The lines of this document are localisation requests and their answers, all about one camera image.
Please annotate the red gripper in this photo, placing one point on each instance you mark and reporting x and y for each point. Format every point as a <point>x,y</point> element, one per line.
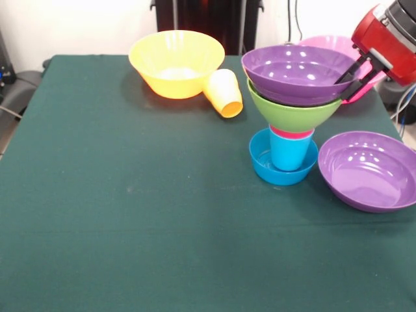
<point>386,48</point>

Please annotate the pink bowl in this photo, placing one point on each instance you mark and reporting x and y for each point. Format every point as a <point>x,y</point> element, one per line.
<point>331,42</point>

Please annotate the purple bowl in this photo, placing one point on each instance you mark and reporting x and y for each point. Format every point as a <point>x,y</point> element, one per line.
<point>292,91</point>
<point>367,182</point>

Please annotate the green bowl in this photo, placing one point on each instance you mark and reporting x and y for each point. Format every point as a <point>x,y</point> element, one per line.
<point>292,118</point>

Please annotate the red cup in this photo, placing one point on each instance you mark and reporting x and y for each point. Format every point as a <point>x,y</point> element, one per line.
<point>289,134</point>

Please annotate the blue cup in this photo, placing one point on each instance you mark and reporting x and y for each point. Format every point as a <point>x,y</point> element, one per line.
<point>289,156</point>

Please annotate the blue bowl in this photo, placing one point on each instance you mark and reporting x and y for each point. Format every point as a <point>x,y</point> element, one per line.
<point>282,178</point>

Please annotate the orange cup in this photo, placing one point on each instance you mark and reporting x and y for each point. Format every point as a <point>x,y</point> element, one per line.
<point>224,97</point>

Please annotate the orange bowl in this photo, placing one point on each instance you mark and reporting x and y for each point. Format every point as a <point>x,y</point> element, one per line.
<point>175,87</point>

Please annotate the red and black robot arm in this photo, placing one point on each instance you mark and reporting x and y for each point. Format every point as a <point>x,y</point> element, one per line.
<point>401,16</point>

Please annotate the black computer tower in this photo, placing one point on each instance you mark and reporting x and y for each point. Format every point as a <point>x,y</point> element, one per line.
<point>6,65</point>

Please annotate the black knobbed device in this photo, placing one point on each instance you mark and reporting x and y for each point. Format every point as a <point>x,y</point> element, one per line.
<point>398,94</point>

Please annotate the dark green tablecloth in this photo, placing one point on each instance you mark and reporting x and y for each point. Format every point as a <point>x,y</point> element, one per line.
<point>130,260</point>

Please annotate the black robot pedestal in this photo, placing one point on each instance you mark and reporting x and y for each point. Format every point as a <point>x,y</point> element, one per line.
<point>211,19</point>

